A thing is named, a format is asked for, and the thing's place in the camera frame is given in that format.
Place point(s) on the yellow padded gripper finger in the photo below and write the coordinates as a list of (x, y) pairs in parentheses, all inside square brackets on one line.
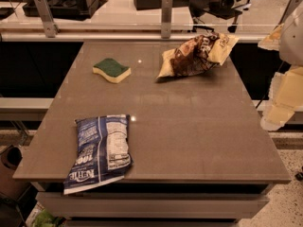
[(272, 40), (285, 97)]

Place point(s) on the green and yellow sponge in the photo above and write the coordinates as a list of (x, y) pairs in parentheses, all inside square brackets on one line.
[(112, 70)]

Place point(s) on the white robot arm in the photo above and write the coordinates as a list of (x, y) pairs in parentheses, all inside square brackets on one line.
[(291, 40)]

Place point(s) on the black office chair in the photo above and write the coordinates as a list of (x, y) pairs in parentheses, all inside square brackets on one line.
[(217, 3)]

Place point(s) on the brown yellow snack bag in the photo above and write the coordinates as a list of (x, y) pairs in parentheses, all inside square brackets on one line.
[(197, 55)]

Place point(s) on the blue chip bag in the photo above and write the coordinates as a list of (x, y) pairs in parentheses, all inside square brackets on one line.
[(103, 153)]

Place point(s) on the black equipment case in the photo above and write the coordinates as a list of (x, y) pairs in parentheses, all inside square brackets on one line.
[(74, 9)]

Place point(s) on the green item under table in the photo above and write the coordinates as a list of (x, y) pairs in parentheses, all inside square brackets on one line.
[(45, 219)]

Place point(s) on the brown bin at left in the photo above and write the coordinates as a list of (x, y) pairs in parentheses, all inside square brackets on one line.
[(9, 187)]

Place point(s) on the right metal bracket post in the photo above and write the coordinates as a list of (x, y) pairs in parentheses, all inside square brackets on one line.
[(290, 8)]

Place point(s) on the metal bracket post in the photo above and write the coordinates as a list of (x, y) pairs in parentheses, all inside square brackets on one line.
[(166, 11), (50, 28), (290, 8)]

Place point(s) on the middle metal bracket post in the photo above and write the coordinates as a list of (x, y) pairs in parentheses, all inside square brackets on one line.
[(166, 11)]

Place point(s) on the left metal bracket post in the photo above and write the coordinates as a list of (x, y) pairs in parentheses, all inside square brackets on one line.
[(50, 28)]

